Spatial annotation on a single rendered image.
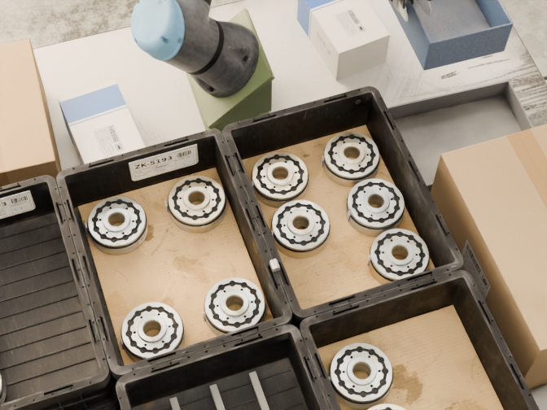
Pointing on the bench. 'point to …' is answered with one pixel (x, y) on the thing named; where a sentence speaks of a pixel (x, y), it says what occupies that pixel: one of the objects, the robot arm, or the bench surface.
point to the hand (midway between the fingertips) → (406, 6)
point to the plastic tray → (457, 122)
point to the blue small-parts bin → (456, 30)
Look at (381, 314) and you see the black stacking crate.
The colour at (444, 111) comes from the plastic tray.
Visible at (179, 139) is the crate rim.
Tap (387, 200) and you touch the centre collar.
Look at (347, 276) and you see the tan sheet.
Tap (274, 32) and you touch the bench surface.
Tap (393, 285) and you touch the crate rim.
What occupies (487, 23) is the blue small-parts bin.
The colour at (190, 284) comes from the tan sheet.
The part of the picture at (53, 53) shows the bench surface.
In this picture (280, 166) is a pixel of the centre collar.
